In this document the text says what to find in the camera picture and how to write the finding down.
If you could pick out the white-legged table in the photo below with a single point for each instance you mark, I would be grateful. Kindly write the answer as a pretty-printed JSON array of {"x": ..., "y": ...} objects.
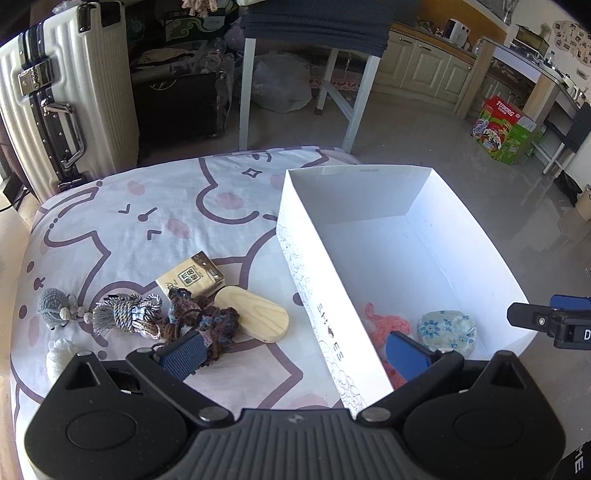
[{"x": 245, "y": 92}]

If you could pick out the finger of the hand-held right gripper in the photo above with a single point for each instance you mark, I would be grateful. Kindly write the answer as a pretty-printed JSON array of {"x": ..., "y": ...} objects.
[
  {"x": 531, "y": 316},
  {"x": 570, "y": 302}
]

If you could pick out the patterned floor rug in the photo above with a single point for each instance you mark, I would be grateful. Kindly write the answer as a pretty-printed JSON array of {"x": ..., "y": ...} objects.
[{"x": 344, "y": 84}]

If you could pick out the black chair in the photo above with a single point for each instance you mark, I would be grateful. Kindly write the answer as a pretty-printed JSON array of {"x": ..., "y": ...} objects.
[{"x": 577, "y": 129}]

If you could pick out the clear plastic bag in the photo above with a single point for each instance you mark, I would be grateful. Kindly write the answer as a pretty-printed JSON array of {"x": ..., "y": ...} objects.
[{"x": 281, "y": 83}]

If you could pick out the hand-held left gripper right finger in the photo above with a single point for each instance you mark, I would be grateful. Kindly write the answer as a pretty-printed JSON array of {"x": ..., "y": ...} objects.
[{"x": 406, "y": 360}]

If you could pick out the green patterned bag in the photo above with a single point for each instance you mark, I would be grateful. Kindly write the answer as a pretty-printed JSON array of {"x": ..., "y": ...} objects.
[{"x": 194, "y": 30}]

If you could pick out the yellow tissue packet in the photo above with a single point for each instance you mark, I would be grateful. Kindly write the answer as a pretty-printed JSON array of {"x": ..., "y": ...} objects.
[{"x": 184, "y": 279}]

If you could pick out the pink crochet piece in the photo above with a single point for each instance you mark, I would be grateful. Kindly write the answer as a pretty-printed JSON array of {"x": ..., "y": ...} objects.
[{"x": 383, "y": 327}]

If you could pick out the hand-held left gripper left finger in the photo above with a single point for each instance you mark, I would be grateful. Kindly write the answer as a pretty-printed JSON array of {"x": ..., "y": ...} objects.
[{"x": 184, "y": 354}]

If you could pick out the grey knitted toy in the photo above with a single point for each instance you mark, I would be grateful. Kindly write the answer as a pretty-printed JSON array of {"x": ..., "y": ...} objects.
[{"x": 51, "y": 302}]

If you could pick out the printed blanket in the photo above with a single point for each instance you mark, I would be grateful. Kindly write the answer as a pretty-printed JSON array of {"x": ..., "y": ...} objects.
[{"x": 138, "y": 240}]

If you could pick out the cream kitchen cabinets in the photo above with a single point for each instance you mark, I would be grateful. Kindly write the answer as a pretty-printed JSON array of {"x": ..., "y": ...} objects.
[{"x": 425, "y": 69}]

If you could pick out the wooden bar counter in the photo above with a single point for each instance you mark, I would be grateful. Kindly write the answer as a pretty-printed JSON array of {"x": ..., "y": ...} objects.
[{"x": 526, "y": 60}]

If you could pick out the multicoloured crochet scrunchie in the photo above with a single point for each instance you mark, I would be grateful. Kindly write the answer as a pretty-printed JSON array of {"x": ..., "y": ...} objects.
[{"x": 217, "y": 323}]

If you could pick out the oval wooden block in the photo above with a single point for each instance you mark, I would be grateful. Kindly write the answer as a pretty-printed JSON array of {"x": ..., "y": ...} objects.
[{"x": 254, "y": 316}]

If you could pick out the green beer carton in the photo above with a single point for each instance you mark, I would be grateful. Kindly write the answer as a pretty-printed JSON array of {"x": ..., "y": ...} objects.
[{"x": 503, "y": 134}]

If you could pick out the pink fringe tassel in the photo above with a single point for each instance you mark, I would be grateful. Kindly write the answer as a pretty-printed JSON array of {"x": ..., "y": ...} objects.
[{"x": 198, "y": 5}]

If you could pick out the white shoe box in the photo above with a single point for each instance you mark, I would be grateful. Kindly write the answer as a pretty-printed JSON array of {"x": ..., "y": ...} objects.
[{"x": 415, "y": 240}]

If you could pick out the white kitchen appliance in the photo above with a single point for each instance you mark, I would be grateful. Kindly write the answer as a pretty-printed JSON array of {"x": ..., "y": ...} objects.
[{"x": 456, "y": 31}]

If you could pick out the blue floral pouch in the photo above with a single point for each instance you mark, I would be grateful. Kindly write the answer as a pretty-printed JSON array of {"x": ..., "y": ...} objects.
[{"x": 445, "y": 332}]

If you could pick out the black bag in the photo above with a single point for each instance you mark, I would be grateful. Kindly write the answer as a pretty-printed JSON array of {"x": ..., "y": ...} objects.
[{"x": 175, "y": 110}]

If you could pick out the white ribbed suitcase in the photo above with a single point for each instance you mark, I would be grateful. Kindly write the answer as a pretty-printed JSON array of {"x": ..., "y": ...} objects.
[{"x": 92, "y": 92}]

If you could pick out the white yarn ball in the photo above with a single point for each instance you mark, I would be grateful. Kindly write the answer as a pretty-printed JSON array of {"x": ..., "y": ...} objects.
[{"x": 60, "y": 360}]

